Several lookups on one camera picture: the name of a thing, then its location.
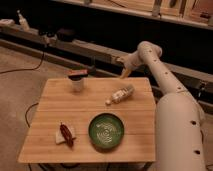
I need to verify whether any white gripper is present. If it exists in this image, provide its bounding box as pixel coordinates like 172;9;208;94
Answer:
116;51;142;79

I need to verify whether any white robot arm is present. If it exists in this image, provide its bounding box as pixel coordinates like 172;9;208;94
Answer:
118;41;206;171

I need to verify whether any green ceramic bowl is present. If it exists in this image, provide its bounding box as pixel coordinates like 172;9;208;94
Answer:
88;113;125;150

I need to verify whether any white spray bottle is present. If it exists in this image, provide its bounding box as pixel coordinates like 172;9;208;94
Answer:
17;11;30;31

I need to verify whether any wooden table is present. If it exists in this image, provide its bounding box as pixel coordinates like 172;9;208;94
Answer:
18;78;155;163

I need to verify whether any clear plastic cup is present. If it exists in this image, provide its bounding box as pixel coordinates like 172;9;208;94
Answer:
72;78;84;92

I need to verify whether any black device on ledge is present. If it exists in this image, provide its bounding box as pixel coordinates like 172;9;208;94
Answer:
56;28;76;42

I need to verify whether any red chili pepper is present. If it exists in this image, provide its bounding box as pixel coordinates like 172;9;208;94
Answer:
60;124;73;147

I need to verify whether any white napkin piece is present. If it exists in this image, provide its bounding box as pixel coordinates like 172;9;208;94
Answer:
55;127;76;144

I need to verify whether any black cable on floor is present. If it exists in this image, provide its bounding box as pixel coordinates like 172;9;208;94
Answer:
0;49;46;75

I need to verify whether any black cable near table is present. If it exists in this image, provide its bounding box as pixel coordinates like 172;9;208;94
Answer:
24;101;40;129

